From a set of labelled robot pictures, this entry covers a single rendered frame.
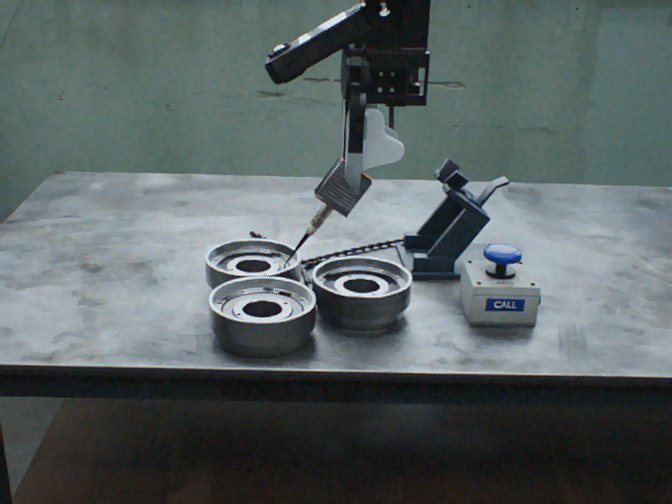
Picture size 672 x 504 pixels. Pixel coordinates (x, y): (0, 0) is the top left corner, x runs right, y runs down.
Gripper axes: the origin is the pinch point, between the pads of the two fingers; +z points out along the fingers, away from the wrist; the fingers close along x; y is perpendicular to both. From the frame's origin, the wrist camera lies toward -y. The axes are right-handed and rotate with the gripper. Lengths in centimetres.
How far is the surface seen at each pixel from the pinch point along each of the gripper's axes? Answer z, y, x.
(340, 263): 9.7, -0.5, -0.6
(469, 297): 10.6, 12.5, -7.3
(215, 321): 10.2, -13.4, -13.4
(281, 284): 9.7, -7.1, -6.1
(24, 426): 93, -68, 92
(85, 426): 38, -33, 11
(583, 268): 13.2, 30.1, 6.3
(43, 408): 93, -66, 100
